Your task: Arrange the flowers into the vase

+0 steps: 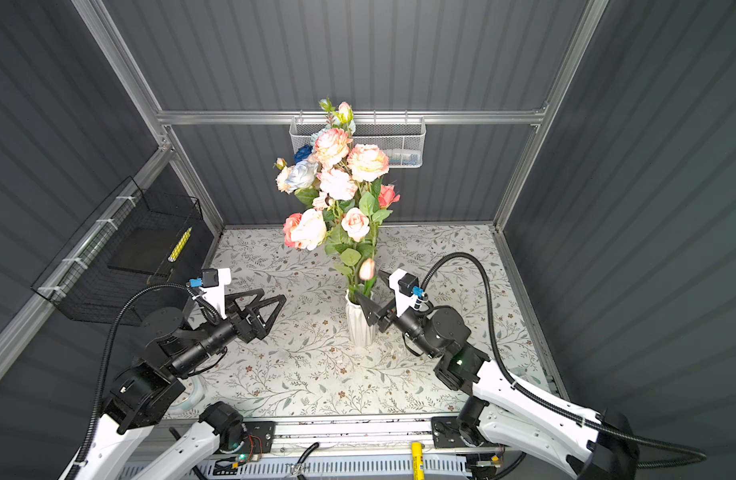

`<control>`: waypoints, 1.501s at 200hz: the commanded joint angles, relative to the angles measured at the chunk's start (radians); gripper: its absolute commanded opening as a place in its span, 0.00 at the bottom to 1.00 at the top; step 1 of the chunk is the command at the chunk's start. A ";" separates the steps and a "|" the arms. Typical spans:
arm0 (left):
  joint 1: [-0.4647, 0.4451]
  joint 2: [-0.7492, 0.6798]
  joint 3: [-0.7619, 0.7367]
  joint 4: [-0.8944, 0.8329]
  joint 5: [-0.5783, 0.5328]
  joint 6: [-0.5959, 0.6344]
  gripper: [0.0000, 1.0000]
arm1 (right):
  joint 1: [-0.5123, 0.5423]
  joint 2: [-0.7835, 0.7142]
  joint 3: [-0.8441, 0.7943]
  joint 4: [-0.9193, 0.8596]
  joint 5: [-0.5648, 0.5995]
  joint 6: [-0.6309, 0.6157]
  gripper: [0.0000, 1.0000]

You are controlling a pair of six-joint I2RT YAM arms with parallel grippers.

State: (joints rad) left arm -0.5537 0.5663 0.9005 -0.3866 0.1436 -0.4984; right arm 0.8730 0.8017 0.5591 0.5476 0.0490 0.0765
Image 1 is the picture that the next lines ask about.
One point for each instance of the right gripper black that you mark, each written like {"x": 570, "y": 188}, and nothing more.
{"x": 376, "y": 313}

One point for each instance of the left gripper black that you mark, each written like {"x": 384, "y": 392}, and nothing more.
{"x": 256, "y": 326}

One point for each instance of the white ribbed ceramic vase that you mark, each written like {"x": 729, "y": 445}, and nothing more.
{"x": 360, "y": 332}

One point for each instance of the pale pink rose stem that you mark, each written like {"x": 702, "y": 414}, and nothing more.
{"x": 354, "y": 240}

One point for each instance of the cream white rose stem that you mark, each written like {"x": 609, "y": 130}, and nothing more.
{"x": 311, "y": 230}

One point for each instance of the coral red rose stem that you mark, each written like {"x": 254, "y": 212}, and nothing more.
{"x": 291, "y": 223}

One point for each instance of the pale blue white rose stem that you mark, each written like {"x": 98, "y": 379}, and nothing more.
{"x": 300, "y": 181}

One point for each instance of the white peony flower stem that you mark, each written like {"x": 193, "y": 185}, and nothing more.
{"x": 282, "y": 179}

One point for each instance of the peach pink peony stem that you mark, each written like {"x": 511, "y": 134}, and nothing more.
{"x": 365, "y": 162}

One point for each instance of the white green peony stem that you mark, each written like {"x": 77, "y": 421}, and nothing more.
{"x": 337, "y": 117}

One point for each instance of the pink tulip stem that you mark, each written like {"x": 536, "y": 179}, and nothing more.
{"x": 366, "y": 277}

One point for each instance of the deep pink rose stem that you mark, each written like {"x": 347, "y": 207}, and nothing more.
{"x": 388, "y": 196}

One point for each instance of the pink carnation flower stem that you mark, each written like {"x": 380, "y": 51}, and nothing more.
{"x": 335, "y": 185}

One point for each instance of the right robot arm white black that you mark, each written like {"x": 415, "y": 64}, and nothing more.
{"x": 501, "y": 409}

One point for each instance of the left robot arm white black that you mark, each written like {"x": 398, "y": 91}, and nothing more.
{"x": 125, "y": 413}

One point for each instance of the floral patterned table mat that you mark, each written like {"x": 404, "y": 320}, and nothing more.
{"x": 308, "y": 366}

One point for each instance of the small white clock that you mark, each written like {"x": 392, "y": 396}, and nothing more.
{"x": 194, "y": 393}

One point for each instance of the yellow marker in black basket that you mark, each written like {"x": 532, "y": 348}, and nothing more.
{"x": 179, "y": 246}

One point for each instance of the bottle in white basket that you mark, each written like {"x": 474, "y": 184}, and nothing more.
{"x": 404, "y": 158}

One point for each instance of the yellow tool at front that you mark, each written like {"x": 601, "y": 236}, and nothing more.
{"x": 417, "y": 461}

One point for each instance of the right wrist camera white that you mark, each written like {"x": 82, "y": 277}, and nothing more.
{"x": 409, "y": 295}

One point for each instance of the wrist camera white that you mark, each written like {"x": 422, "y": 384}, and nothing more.
{"x": 211, "y": 284}
{"x": 409, "y": 295}

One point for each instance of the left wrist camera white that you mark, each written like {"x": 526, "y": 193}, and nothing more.
{"x": 211, "y": 284}

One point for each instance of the black wire basket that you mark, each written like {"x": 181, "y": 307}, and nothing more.
{"x": 126, "y": 251}

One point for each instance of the white wire mesh basket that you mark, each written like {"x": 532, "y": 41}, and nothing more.
{"x": 385, "y": 133}

